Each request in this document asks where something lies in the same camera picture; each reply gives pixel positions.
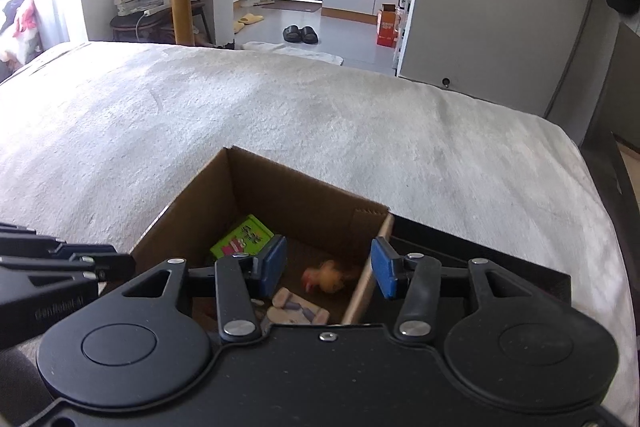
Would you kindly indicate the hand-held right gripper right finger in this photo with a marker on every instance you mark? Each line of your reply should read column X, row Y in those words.
column 384, row 269

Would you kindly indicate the white floor mat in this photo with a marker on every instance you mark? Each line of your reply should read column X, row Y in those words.
column 300, row 52

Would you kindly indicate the black tray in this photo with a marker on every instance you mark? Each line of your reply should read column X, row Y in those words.
column 450, row 252

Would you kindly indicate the orange carton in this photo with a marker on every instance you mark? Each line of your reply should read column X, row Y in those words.
column 387, row 29

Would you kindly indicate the white side cabinet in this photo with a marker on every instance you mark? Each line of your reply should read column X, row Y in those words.
column 222, row 2

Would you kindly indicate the green toy box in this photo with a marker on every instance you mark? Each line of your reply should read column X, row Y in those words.
column 240, row 237

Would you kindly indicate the colourful hanging clothes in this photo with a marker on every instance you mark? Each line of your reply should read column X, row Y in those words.
column 22, row 19

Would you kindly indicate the dark grey leaning panel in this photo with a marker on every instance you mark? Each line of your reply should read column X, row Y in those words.
column 615, row 107

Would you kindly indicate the brown doormat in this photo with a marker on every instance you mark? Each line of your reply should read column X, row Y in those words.
column 295, row 7

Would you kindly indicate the black slipper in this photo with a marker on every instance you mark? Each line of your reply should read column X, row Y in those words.
column 291, row 34
column 309, row 36

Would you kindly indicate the brown cardboard box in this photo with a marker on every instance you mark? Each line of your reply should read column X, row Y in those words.
column 300, row 217

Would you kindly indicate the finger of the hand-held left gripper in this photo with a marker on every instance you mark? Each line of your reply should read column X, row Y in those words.
column 50, row 244
column 115, row 268

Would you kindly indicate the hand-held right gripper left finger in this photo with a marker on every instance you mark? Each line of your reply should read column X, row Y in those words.
column 272, row 267

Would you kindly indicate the black round stool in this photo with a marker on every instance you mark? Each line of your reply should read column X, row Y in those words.
column 130, row 24

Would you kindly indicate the small orange toy figure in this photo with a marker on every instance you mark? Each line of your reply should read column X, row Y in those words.
column 330, row 277

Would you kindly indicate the white bed blanket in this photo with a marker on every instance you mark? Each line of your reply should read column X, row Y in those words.
column 300, row 117

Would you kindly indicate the white power strip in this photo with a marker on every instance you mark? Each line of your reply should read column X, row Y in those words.
column 152, row 11

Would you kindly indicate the yellow slipper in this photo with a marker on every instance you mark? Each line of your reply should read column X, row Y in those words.
column 239, row 27
column 252, row 18

